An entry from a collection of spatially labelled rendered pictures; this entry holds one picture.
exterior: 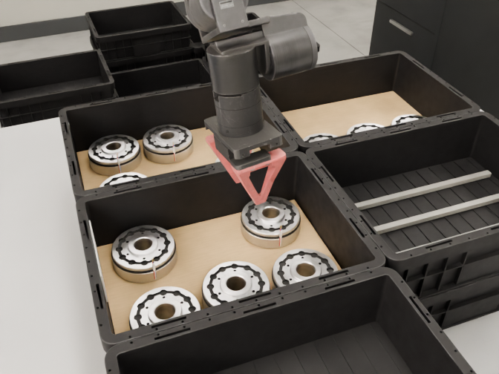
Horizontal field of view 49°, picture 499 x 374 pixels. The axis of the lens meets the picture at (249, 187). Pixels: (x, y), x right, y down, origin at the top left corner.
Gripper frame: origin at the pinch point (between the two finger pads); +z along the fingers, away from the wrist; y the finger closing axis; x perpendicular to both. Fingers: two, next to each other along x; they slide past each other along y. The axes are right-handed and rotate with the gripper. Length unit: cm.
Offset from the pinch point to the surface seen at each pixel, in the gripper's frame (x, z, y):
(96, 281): 22.6, 8.3, 3.1
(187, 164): -1.8, 15.6, 37.1
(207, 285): 7.8, 16.3, 2.6
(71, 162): 19.7, 4.8, 32.0
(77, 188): 20.4, 5.7, 24.2
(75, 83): 5, 35, 153
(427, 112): -57, 18, 30
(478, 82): -155, 65, 107
